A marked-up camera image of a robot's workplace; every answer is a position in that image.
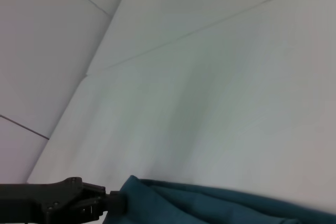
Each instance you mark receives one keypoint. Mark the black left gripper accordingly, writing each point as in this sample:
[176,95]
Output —
[34,200]

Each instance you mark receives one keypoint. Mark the teal FREE print T-shirt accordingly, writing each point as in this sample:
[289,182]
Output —
[223,205]

